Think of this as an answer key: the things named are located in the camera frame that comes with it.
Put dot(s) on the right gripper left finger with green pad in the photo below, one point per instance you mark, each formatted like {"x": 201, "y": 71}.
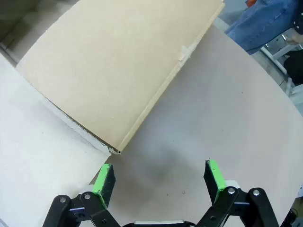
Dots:
{"x": 104, "y": 186}

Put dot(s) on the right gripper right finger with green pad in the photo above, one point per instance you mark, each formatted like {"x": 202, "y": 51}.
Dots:
{"x": 216, "y": 177}

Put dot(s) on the brown cardboard shipping box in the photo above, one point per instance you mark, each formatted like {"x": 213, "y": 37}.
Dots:
{"x": 106, "y": 71}

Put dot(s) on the person's left forearm, navy sleeve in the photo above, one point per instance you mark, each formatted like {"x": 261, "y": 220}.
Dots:
{"x": 298, "y": 16}

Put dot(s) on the person's left hand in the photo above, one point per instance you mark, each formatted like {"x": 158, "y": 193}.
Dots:
{"x": 296, "y": 37}

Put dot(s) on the clear packing tape strip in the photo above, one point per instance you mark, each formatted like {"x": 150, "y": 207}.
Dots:
{"x": 187, "y": 53}

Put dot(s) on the white table with tape roll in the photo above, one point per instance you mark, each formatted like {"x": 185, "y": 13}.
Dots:
{"x": 277, "y": 54}

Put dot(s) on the person in navy shirt, jeans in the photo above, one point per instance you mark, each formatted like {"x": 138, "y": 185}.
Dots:
{"x": 260, "y": 23}

